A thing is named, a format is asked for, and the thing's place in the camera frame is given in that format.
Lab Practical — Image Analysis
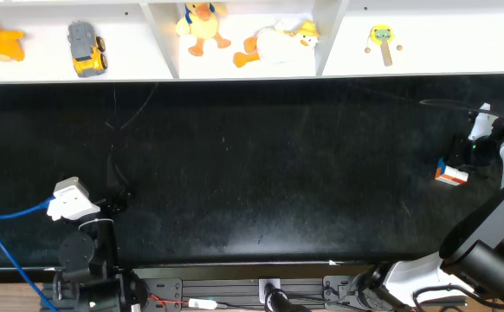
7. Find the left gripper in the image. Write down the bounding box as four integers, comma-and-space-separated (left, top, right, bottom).
98, 144, 134, 215

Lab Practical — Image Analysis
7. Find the grey and yellow toy truck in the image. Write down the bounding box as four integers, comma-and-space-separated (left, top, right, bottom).
66, 20, 109, 79

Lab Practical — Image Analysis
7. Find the yellow rubber duck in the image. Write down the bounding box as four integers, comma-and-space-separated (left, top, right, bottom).
0, 10, 26, 62

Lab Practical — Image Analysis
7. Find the yellow wooden rattle drum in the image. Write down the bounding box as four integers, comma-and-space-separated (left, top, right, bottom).
364, 23, 404, 68

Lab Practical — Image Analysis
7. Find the many-coloured puzzle cube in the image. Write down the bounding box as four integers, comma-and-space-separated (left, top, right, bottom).
434, 156, 470, 187

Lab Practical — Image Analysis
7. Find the white shelf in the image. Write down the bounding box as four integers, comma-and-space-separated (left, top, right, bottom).
0, 0, 504, 85

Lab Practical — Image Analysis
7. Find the yellow plush duck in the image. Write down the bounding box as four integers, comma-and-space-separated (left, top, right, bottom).
175, 2, 233, 58

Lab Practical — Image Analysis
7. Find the white plush duck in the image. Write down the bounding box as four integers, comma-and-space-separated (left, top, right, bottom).
232, 19, 321, 69

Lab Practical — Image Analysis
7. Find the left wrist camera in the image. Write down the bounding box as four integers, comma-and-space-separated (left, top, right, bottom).
45, 176, 102, 223

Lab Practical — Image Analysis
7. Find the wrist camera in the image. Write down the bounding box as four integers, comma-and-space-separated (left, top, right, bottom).
468, 102, 499, 142
45, 176, 102, 223

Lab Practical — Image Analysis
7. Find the blue cable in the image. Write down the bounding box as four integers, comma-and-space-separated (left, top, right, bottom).
0, 196, 59, 312

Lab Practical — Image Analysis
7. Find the mounting rail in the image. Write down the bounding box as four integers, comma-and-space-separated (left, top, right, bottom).
141, 276, 469, 312

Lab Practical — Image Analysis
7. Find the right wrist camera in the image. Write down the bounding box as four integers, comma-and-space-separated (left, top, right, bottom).
468, 102, 499, 142

